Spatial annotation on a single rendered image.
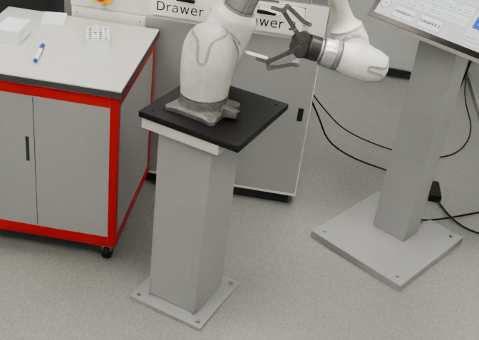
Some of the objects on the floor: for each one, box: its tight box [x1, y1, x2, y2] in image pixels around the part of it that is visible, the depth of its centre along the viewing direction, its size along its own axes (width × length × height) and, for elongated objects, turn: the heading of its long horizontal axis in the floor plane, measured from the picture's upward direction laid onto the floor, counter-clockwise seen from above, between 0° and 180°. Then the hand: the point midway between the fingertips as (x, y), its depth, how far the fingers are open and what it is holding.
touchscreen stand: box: [311, 40, 468, 292], centre depth 294 cm, size 50×45×102 cm
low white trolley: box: [0, 6, 160, 259], centre depth 292 cm, size 58×62×76 cm
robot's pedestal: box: [130, 118, 240, 331], centre depth 259 cm, size 30×30×76 cm
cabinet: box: [72, 4, 319, 202], centre depth 355 cm, size 95×103×80 cm
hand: (255, 30), depth 220 cm, fingers open, 13 cm apart
